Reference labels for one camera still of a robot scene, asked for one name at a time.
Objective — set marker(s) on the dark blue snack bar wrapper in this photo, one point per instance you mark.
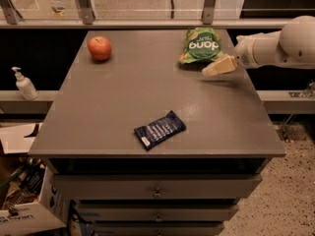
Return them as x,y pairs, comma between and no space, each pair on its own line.
159,130

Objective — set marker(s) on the white cardboard box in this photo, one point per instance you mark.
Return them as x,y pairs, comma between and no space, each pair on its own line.
31,203

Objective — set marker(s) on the far left metal post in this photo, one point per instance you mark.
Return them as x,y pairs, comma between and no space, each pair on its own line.
12,16

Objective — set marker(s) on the red apple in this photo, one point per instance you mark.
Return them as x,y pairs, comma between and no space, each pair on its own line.
100,48

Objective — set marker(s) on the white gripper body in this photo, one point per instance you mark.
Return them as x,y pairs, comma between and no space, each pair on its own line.
246,52

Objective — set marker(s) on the right metal railing post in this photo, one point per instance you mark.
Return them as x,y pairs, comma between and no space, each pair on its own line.
208,12

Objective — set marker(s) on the grey drawer cabinet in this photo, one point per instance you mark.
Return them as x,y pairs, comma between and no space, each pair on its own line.
89,129

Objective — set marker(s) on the left metal railing post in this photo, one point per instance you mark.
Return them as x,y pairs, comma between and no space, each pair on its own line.
86,11

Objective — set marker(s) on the metal railing post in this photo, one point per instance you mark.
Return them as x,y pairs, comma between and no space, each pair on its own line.
208,12
86,11

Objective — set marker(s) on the white pump soap bottle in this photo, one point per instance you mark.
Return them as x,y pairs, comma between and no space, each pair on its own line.
25,85

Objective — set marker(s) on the top grey drawer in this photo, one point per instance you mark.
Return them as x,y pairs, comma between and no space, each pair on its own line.
148,187

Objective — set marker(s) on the middle grey drawer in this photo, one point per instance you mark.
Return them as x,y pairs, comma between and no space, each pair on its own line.
157,213

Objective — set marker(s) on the bottom grey drawer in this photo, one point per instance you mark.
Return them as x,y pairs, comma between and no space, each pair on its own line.
158,229

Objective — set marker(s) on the grey drawer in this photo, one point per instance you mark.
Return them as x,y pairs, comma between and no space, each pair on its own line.
148,187
157,213
158,229

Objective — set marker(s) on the green rice chip bag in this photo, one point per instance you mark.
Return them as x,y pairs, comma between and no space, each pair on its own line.
201,45

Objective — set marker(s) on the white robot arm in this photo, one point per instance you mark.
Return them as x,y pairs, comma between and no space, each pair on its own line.
291,47

